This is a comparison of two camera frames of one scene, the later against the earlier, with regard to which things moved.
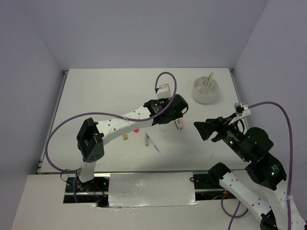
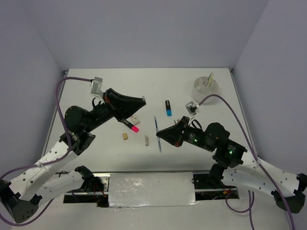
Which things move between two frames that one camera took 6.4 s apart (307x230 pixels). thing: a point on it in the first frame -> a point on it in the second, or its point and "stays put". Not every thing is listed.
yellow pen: (210, 80) stays put
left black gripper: (175, 116) -> (122, 106)
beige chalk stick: (146, 140) stays put
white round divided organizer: (205, 89) stays put
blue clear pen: (152, 141) -> (157, 129)
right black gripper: (218, 124) -> (173, 134)
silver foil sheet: (151, 189) stays put
